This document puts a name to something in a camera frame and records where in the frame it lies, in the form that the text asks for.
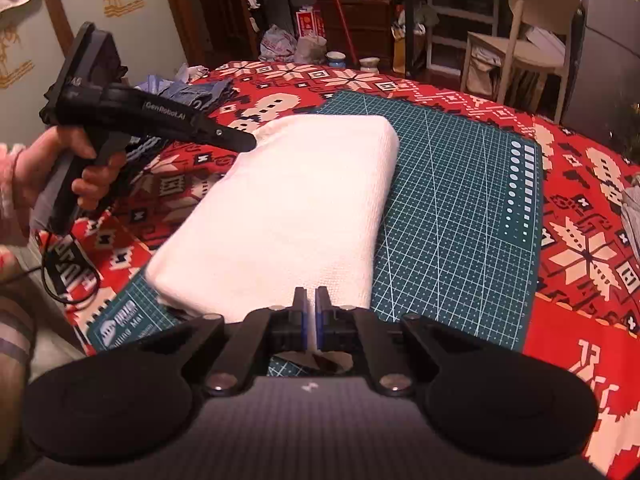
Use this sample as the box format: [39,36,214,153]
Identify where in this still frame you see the grey sweater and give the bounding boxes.
[620,172,640,256]

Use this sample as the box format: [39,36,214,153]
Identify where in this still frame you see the grey refrigerator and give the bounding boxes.
[560,0,640,136]

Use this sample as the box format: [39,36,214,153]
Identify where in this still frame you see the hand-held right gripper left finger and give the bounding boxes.
[141,286,309,398]

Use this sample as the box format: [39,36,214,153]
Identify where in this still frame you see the green cutting mat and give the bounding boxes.
[85,90,546,378]

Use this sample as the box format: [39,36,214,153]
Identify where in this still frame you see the white knit sweater vest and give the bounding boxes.
[145,114,401,351]

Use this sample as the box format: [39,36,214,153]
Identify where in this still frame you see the brown wooden drawer cabinet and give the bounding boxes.
[315,0,396,68]

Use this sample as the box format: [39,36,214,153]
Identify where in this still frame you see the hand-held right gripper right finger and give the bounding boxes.
[315,286,482,398]

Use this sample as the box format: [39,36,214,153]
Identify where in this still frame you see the red printed box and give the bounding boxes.
[295,6,326,40]

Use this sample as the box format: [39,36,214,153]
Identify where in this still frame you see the person's left hand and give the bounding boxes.
[14,126,129,212]

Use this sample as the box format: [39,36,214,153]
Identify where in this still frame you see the grey plastic bag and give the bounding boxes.
[295,35,328,65]

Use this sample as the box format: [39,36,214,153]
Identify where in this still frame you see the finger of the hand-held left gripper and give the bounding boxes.
[199,119,258,153]

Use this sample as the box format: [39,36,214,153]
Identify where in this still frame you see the person's left forearm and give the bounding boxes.
[0,142,32,241]

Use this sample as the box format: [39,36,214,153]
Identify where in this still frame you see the beige chair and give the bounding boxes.
[460,0,586,116]

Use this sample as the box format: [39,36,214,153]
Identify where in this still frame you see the printed plastic bag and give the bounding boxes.
[260,25,298,63]

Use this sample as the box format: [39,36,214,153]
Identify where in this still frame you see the brown paper bag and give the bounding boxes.
[392,35,408,75]

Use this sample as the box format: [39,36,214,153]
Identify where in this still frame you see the red printed blanket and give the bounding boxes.
[65,60,640,476]

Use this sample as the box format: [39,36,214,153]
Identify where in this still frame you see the white drawer unit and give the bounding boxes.
[425,0,501,73]

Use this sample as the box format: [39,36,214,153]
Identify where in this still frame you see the red broom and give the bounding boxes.
[322,0,361,63]

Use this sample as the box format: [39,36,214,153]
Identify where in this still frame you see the blue jeans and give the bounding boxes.
[125,77,236,161]

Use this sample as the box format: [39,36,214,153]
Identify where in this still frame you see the black cable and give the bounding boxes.
[40,230,101,306]

